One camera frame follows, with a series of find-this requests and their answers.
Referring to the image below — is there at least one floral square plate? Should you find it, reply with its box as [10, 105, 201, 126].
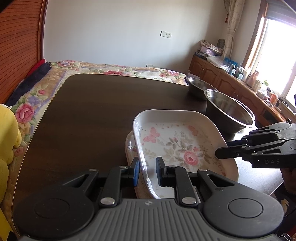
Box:
[132, 109, 239, 198]
[125, 131, 153, 199]

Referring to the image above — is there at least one large steel bowl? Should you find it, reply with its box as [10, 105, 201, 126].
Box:
[204, 89, 255, 134]

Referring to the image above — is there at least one small steel bowl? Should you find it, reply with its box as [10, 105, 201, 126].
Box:
[185, 77, 217, 100]

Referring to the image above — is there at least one pink bottle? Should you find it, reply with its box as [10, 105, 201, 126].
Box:
[246, 70, 259, 88]

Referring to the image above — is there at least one wooden sideboard cabinet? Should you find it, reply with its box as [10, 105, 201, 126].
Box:
[189, 55, 286, 127]

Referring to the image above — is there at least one clear plastic bag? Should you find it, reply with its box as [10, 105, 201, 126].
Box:
[207, 55, 230, 71]

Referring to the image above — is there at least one stack of papers and boxes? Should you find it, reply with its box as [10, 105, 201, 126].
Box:
[196, 40, 223, 57]

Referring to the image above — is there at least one yellow plush toy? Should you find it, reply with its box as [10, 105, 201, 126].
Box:
[1, 105, 22, 240]

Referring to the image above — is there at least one floral bed quilt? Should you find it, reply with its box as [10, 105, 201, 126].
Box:
[1, 60, 186, 214]

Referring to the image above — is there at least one patterned beige curtain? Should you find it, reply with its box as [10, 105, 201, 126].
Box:
[223, 0, 245, 58]

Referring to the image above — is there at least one dark blue blanket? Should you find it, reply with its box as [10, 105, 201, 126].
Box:
[6, 62, 52, 106]

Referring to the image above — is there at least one red cloth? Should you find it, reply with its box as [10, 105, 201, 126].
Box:
[26, 58, 46, 78]

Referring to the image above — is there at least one wooden louvered wardrobe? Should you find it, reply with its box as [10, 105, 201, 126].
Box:
[1, 1, 48, 103]

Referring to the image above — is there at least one wall socket strip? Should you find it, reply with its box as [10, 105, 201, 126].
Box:
[146, 64, 165, 69]

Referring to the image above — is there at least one white wall switch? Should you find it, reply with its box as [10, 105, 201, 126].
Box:
[160, 31, 171, 39]

